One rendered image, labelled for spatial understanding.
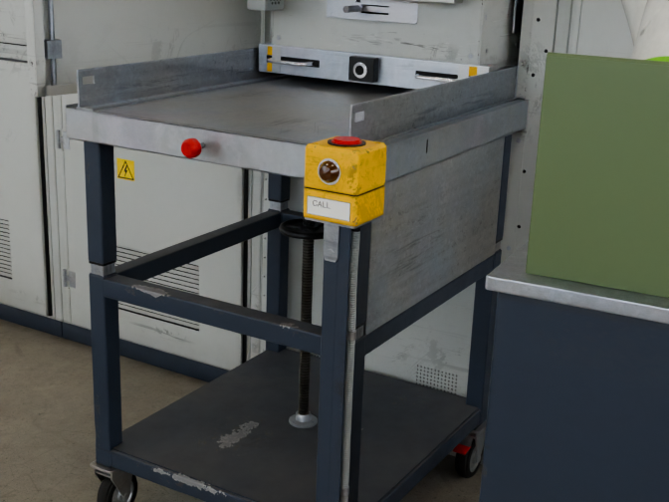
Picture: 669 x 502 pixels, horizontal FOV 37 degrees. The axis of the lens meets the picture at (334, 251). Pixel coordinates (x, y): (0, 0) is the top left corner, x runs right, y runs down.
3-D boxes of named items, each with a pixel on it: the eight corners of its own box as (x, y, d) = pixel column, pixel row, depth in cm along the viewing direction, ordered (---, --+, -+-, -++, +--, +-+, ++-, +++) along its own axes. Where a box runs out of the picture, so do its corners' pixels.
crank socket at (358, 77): (371, 83, 205) (372, 58, 203) (345, 80, 208) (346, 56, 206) (377, 82, 207) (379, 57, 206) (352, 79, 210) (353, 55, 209)
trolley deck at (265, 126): (366, 190, 151) (368, 150, 150) (66, 137, 181) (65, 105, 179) (526, 128, 207) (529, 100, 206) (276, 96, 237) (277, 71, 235)
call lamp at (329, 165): (334, 188, 125) (335, 161, 124) (312, 184, 127) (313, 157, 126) (340, 186, 126) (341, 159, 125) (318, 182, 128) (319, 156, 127)
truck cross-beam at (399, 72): (486, 98, 196) (489, 66, 194) (258, 71, 222) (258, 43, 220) (496, 95, 200) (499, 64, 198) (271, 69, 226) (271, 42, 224)
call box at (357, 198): (354, 230, 127) (357, 150, 124) (301, 219, 131) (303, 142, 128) (384, 216, 134) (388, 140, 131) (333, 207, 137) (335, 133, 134)
